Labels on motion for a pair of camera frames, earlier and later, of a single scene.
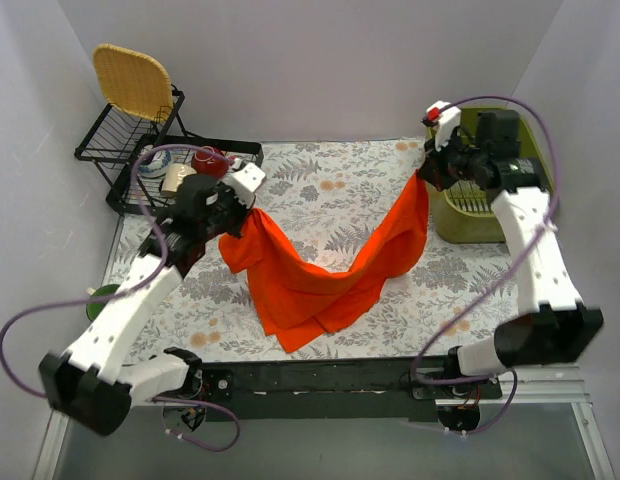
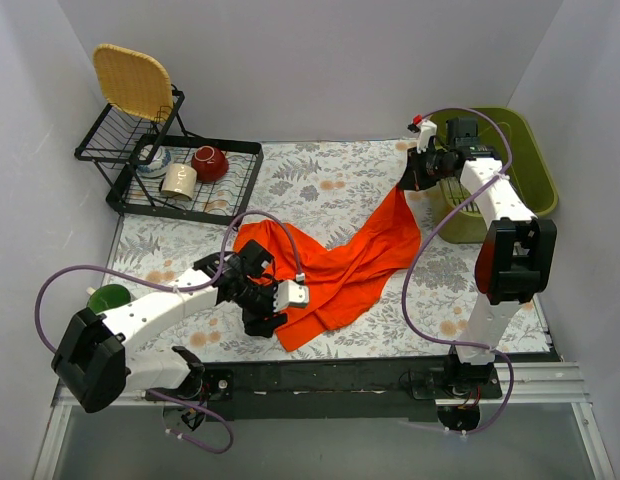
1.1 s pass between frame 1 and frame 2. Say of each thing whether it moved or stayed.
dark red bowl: stayed
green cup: stayed
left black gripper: moved
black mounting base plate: stayed
